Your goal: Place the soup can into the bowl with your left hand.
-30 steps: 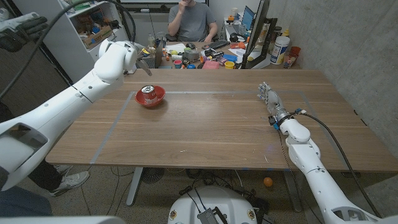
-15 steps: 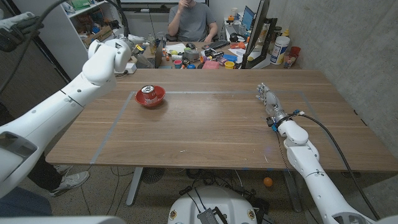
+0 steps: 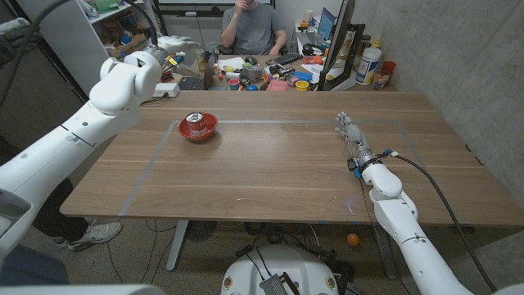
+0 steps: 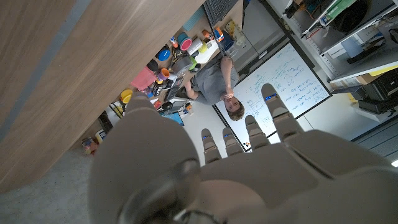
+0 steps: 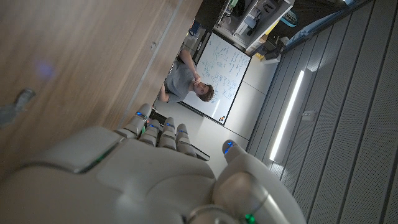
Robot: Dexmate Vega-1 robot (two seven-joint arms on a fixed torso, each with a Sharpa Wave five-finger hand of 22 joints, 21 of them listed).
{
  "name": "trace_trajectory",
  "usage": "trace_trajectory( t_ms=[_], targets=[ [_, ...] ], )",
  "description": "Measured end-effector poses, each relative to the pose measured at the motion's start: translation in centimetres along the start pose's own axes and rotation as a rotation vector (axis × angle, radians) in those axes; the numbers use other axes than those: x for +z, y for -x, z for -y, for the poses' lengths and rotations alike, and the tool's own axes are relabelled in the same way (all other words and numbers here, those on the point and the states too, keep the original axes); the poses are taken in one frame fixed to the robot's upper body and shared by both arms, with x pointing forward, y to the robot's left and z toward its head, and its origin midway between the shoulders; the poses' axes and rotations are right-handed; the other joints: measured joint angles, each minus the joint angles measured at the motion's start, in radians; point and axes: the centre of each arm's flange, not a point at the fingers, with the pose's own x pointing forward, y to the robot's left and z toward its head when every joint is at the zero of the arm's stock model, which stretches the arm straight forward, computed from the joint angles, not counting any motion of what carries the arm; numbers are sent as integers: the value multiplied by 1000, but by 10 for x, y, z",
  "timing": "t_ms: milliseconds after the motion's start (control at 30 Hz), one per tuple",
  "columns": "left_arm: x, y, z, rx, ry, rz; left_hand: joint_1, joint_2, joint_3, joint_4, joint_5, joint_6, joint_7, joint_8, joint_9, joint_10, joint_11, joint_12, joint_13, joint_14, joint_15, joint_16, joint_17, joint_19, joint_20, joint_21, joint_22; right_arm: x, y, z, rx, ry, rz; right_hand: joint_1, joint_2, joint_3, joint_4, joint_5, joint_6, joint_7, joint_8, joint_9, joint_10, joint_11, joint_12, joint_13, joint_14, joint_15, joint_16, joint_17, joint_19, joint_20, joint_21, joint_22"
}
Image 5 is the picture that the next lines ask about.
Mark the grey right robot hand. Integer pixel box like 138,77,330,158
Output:
0,103,307,224

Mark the seated person in grey t-shirt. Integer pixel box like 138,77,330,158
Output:
158,48,215,103

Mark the long ceiling light strip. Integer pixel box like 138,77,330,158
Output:
269,68,313,162

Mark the small grey ceiling box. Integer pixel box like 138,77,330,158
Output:
300,110,317,122

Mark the white shelf unit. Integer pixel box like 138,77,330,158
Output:
214,0,295,55

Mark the whiteboard with black frame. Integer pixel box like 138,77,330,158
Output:
182,30,252,126

